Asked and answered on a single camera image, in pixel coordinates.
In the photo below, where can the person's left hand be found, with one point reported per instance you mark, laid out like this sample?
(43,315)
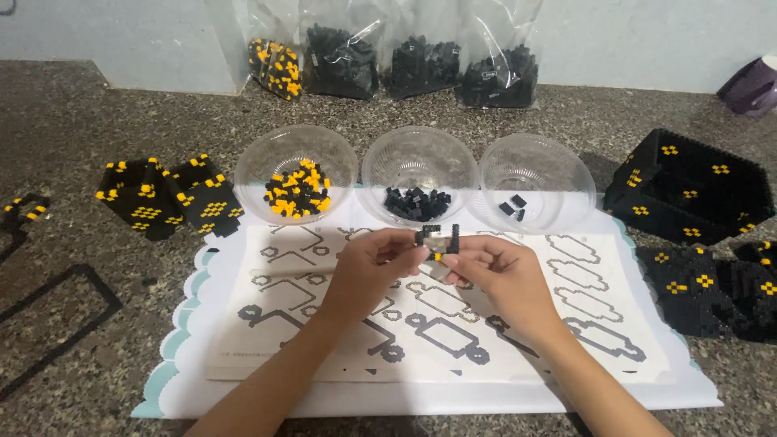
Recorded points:
(364,273)

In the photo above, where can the person's right hand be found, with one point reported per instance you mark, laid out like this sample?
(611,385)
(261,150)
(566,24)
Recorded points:
(516,285)

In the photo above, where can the white plastic piece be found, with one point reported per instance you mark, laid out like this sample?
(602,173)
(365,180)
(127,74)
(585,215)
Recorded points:
(433,268)

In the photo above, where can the small black brick assembly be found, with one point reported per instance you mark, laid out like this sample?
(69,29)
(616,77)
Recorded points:
(438,235)

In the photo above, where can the printed instruction sheet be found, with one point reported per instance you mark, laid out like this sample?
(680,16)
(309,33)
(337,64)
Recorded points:
(291,321)

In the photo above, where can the pile of black yellow bricks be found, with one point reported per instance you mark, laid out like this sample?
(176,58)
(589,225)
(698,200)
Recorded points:
(298,189)

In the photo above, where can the clear plastic bowl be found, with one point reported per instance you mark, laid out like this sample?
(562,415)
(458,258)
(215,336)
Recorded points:
(255,176)
(419,158)
(546,176)

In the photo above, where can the flat black yellow brick panels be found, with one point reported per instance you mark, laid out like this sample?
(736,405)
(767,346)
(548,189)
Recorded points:
(710,297)

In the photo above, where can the black yellow brick box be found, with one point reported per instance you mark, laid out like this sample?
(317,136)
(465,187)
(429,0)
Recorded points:
(692,188)

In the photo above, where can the folded black yellow brick panels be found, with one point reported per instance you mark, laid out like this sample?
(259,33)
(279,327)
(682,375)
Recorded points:
(170,200)

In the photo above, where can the white mat with teal edge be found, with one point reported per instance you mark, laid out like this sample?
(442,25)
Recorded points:
(182,388)

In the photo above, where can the bag of black yellow bricks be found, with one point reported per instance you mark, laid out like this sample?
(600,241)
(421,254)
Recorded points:
(276,68)

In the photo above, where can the purple bottle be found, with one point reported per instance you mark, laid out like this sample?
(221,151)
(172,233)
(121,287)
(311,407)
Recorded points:
(750,88)

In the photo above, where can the black yellow brick strip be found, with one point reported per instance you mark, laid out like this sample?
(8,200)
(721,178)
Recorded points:
(27,209)

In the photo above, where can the thin black brick frame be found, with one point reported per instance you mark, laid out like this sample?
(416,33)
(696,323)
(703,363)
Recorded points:
(91,284)

